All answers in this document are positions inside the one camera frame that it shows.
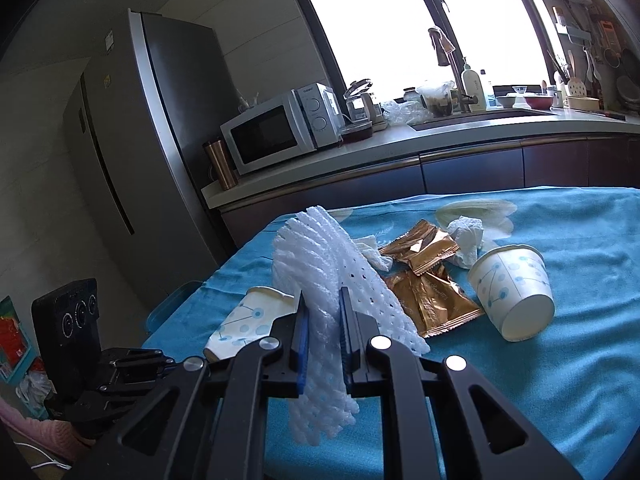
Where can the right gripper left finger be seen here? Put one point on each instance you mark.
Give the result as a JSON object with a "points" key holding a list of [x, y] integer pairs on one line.
{"points": [[207, 420]]}

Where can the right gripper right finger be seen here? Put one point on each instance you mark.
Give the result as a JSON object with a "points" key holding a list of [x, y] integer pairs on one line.
{"points": [[441, 420]]}

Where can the white foam fruit net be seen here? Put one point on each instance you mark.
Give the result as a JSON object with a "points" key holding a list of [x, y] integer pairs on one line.
{"points": [[314, 257]]}

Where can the teal trash bin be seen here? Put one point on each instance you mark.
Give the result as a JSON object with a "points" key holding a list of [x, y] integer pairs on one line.
{"points": [[167, 307]]}

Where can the kitchen counter with cabinets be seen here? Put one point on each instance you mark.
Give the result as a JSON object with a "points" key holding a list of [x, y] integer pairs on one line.
{"points": [[568, 148]]}

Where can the kitchen faucet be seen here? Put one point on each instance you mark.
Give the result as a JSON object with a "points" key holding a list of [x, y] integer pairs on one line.
{"points": [[444, 49]]}

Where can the blue floral tablecloth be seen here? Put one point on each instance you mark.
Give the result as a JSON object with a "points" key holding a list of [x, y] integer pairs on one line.
{"points": [[577, 381]]}

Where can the tipped paper cup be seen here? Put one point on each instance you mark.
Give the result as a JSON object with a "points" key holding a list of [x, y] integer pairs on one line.
{"points": [[250, 320]]}

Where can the upright paper cup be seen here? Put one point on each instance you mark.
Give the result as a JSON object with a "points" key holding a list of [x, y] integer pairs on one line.
{"points": [[514, 290]]}

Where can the crumpled white tissue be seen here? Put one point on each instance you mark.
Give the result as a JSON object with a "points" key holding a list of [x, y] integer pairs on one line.
{"points": [[468, 234]]}

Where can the small white tissue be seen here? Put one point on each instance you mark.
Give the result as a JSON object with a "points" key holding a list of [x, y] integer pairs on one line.
{"points": [[368, 247]]}

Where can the copper tumbler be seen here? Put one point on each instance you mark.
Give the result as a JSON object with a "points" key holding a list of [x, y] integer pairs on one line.
{"points": [[217, 155]]}

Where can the silver refrigerator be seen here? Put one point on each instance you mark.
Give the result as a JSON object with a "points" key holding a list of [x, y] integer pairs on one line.
{"points": [[137, 125]]}

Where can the white microwave oven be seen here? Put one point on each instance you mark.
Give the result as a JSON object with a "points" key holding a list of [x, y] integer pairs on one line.
{"points": [[298, 122]]}

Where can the red bowl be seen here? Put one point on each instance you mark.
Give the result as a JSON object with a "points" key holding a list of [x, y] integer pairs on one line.
{"points": [[538, 101]]}

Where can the glass kettle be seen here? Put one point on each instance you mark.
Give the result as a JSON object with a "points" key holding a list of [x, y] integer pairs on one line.
{"points": [[362, 111]]}

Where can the white soap bottle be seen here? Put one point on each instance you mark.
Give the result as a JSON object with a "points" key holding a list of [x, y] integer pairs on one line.
{"points": [[473, 88]]}

